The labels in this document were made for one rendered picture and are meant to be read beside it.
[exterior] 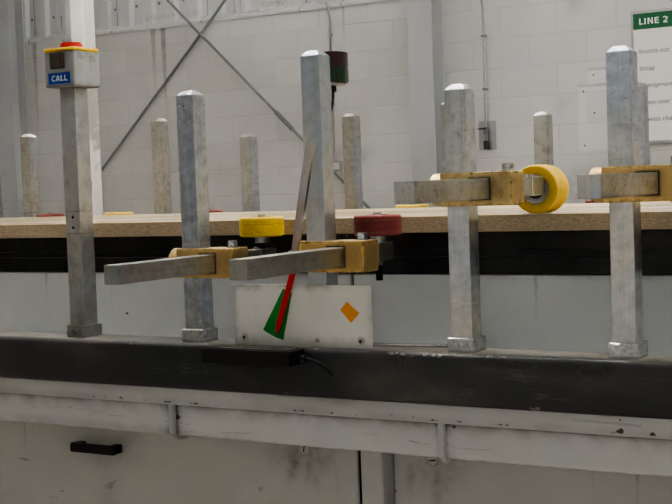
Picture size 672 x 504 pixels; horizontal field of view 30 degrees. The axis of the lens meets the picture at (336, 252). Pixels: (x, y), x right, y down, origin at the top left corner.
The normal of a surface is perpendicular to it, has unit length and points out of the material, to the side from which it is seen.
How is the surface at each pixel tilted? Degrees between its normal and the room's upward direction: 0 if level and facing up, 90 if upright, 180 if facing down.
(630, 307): 90
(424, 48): 90
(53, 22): 90
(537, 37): 90
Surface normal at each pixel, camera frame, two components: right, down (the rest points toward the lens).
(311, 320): -0.50, 0.07
